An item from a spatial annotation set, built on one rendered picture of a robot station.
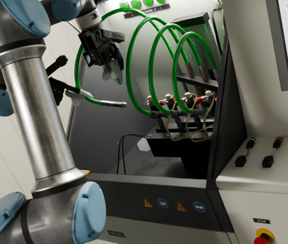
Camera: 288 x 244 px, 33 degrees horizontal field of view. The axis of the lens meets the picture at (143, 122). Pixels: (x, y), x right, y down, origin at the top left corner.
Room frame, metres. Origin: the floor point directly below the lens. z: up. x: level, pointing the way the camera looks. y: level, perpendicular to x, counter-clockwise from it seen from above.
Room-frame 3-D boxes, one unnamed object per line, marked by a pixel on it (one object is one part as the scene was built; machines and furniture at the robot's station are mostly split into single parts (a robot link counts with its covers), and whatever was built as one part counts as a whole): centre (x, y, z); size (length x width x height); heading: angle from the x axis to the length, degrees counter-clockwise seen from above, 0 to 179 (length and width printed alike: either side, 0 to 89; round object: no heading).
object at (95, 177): (1.39, 0.12, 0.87); 0.62 x 0.04 x 0.16; 44
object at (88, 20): (1.49, 0.03, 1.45); 0.08 x 0.08 x 0.05
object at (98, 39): (1.48, 0.03, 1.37); 0.09 x 0.08 x 0.12; 134
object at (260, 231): (1.04, -0.16, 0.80); 0.05 x 0.04 x 0.05; 44
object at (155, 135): (1.47, -0.14, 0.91); 0.34 x 0.10 x 0.15; 44
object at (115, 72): (1.48, 0.02, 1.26); 0.06 x 0.03 x 0.09; 134
